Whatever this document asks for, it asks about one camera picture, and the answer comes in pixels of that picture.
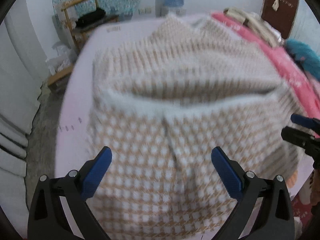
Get wall power socket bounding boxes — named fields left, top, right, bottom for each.
left=138, top=7, right=152, bottom=15

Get beige white houndstooth coat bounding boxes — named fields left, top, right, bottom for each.
left=86, top=13, right=304, bottom=240

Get black garment on chair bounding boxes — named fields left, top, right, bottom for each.
left=76, top=8, right=106, bottom=29

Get white water dispenser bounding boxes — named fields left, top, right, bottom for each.
left=161, top=6, right=186, bottom=17

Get white curtain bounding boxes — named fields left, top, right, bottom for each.
left=1, top=0, right=48, bottom=235

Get pink floral fleece blanket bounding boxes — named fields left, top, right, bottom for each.
left=209, top=11, right=320, bottom=230

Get lilac printed bed sheet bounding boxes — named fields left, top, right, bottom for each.
left=53, top=13, right=318, bottom=239

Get teal fleece garment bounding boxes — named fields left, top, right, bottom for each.
left=284, top=39, right=319, bottom=81

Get beige and white clothes pile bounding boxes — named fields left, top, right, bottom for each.
left=223, top=7, right=284, bottom=48

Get white plastic bags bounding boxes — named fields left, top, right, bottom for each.
left=46, top=42, right=78, bottom=76

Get wooden armchair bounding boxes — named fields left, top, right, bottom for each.
left=60, top=0, right=120, bottom=53

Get dark red wooden door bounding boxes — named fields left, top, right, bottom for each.
left=261, top=0, right=299, bottom=39

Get small wooden stool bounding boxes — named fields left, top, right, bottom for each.
left=47, top=65, right=74, bottom=95

